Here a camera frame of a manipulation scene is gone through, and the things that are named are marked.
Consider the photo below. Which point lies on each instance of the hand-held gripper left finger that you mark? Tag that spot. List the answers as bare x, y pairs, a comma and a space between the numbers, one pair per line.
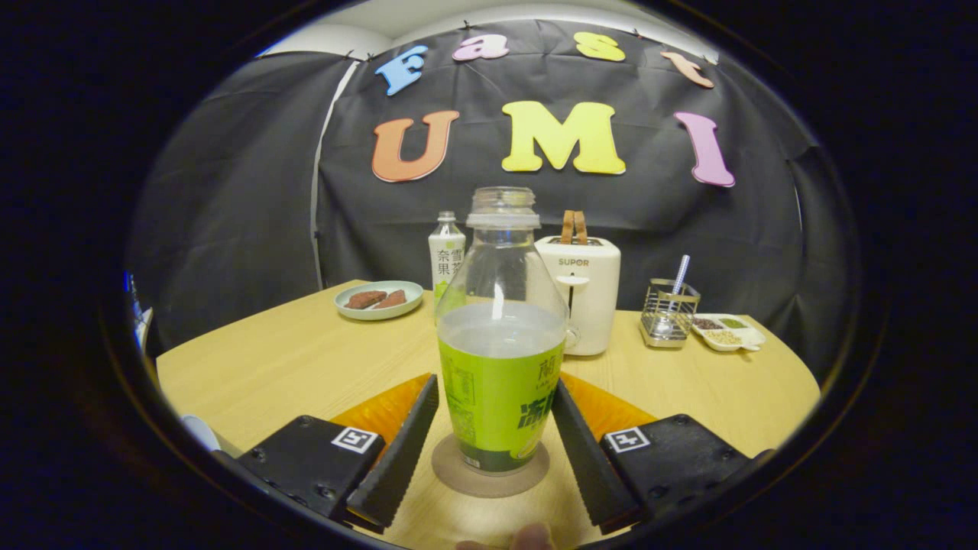
397, 466

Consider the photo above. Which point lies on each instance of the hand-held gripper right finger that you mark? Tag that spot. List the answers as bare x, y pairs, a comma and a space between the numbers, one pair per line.
592, 466

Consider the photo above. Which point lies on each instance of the round brown coaster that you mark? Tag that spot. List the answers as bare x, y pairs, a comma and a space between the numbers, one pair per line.
458, 481

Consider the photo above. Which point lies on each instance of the green label juice bottle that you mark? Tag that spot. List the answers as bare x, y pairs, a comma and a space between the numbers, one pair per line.
500, 397

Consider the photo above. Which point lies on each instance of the white cup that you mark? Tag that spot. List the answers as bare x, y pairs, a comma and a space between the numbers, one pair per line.
200, 431

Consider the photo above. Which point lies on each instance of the capped white label bottle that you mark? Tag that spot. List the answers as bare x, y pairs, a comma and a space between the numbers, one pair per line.
445, 260

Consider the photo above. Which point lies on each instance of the wooden table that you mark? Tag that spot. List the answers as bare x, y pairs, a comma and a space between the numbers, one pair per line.
306, 359

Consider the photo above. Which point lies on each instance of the pale green plate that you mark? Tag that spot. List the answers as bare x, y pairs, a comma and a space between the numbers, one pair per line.
382, 313

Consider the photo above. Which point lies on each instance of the white toaster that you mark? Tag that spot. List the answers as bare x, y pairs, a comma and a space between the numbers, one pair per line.
596, 305

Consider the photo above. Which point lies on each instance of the brown food piece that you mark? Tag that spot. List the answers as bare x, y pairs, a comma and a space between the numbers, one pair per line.
393, 299
364, 299

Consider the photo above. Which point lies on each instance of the white divided dish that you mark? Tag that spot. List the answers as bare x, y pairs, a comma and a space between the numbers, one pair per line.
730, 342

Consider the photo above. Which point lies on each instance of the pale straw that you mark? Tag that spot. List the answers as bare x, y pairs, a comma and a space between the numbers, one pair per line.
681, 273

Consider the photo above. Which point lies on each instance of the brown bread slice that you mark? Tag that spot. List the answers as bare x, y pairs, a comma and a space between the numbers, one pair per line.
574, 227

